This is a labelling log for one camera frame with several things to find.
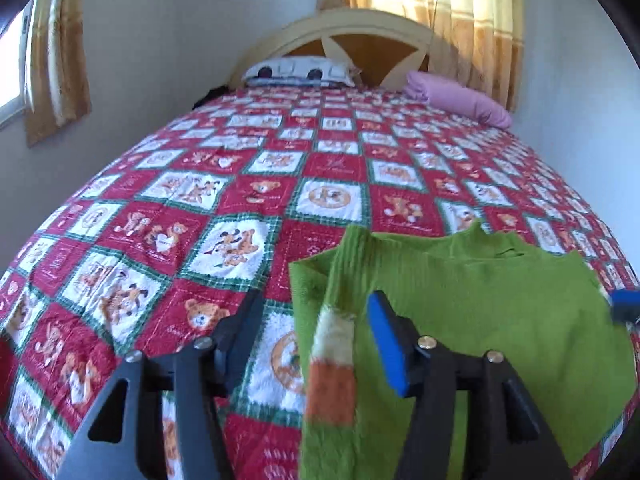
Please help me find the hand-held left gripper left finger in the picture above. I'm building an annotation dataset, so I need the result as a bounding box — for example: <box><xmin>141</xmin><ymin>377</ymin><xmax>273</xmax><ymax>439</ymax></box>
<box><xmin>57</xmin><ymin>289</ymin><xmax>266</xmax><ymax>480</ymax></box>

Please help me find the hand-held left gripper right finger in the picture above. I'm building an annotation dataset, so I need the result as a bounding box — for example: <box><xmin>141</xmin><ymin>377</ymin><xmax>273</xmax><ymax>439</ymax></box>
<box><xmin>367</xmin><ymin>289</ymin><xmax>571</xmax><ymax>480</ymax></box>

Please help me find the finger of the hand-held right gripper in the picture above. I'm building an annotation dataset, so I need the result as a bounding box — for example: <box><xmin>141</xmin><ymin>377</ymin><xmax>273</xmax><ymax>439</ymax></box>
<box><xmin>607</xmin><ymin>287</ymin><xmax>640</xmax><ymax>332</ymax></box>

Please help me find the green orange striped knit sweater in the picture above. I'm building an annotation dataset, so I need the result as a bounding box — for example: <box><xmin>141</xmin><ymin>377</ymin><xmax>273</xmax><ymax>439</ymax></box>
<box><xmin>289</xmin><ymin>220</ymin><xmax>639</xmax><ymax>480</ymax></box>

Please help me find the red patchwork printed bedspread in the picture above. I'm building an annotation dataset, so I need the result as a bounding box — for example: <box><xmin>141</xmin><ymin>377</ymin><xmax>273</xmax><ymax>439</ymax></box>
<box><xmin>0</xmin><ymin>85</ymin><xmax>640</xmax><ymax>480</ymax></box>

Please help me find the dark cloth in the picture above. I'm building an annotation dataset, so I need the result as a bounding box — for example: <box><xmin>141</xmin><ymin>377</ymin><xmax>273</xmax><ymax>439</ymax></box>
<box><xmin>192</xmin><ymin>85</ymin><xmax>236</xmax><ymax>111</ymax></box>

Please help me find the pink pillow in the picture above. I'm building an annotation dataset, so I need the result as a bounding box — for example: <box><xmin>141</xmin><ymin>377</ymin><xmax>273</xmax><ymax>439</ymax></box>
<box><xmin>404</xmin><ymin>71</ymin><xmax>514</xmax><ymax>129</ymax></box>

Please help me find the white patterned pillow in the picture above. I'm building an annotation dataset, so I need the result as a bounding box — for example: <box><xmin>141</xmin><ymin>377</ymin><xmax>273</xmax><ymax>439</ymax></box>
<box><xmin>242</xmin><ymin>56</ymin><xmax>357</xmax><ymax>88</ymax></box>

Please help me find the cream and brown wooden headboard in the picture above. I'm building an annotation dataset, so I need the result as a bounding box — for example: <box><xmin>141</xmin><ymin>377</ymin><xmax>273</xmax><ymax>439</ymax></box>
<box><xmin>227</xmin><ymin>9</ymin><xmax>442</xmax><ymax>92</ymax></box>

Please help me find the wide yellow patterned curtain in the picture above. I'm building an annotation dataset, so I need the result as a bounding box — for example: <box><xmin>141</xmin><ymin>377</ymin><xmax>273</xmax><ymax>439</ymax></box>
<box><xmin>317</xmin><ymin>0</ymin><xmax>526</xmax><ymax>114</ymax></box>

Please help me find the narrow yellow patterned curtain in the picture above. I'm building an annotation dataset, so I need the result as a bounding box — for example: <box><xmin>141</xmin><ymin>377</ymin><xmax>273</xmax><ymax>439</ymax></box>
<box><xmin>25</xmin><ymin>0</ymin><xmax>94</xmax><ymax>149</ymax></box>

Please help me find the sliding glass window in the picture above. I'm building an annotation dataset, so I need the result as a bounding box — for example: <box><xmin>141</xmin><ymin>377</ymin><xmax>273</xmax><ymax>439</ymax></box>
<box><xmin>0</xmin><ymin>0</ymin><xmax>36</xmax><ymax>129</ymax></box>

